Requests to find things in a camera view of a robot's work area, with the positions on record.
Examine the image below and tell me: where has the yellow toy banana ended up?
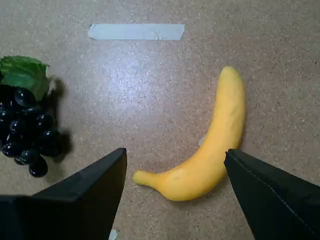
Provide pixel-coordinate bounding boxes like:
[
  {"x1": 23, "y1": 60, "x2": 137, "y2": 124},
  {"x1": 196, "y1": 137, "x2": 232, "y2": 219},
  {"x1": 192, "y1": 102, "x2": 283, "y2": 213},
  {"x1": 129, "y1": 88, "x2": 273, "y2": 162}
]
[{"x1": 132, "y1": 65, "x2": 247, "y2": 202}]

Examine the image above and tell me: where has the black toy grapes bunch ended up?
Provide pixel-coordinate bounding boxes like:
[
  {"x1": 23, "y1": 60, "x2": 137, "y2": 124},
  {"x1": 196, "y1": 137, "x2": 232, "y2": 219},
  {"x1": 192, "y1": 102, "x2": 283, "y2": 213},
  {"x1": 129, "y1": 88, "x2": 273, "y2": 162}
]
[{"x1": 0, "y1": 55, "x2": 63, "y2": 179}]

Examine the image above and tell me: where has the long white tape strip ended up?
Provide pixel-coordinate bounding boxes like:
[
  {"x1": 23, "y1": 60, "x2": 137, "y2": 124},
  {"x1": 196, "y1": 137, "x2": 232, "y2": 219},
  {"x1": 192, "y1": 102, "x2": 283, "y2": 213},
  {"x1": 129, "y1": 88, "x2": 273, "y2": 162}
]
[{"x1": 88, "y1": 23, "x2": 186, "y2": 41}]

